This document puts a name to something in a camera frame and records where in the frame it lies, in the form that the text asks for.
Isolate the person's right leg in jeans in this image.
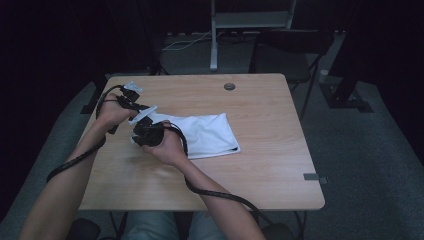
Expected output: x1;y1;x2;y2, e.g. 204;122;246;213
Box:
192;210;228;240

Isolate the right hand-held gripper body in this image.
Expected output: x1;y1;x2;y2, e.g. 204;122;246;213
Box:
128;105;165;147

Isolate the person's leg in jeans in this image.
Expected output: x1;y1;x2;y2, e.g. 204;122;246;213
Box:
192;210;228;240
121;210;178;240

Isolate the person's right hand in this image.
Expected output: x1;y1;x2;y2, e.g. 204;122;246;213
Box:
143;121;188;167

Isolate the white floor cable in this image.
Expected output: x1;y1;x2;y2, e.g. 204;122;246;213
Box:
162;30;223;52

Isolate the black table foot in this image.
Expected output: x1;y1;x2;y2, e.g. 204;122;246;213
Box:
80;76;108;115

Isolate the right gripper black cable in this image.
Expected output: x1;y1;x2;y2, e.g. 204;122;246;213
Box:
163;122;278;228

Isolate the grey metal stand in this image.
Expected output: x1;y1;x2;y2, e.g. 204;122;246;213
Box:
209;0;298;72

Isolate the person's left hand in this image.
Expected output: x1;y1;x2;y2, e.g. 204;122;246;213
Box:
97;93;138;131

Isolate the grey tape strip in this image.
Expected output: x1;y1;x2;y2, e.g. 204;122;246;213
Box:
303;173;329;185

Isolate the black seat armrest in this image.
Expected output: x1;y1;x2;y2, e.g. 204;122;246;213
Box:
68;218;101;240

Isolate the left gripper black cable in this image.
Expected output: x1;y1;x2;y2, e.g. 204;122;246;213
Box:
46;84;126;184

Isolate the black stand base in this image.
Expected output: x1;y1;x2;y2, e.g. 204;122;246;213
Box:
319;31;374;114

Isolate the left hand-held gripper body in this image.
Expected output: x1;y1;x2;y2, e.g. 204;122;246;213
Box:
116;81;144;109

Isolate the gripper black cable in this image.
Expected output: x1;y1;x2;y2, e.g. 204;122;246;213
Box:
163;122;278;228
46;84;126;184

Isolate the person's left leg in jeans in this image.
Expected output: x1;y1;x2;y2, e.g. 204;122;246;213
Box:
121;210;178;240

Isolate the black folding chair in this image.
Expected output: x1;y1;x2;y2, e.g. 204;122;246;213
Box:
249;29;334;121

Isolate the white tank top black trim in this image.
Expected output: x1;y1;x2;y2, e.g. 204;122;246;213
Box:
129;111;242;160

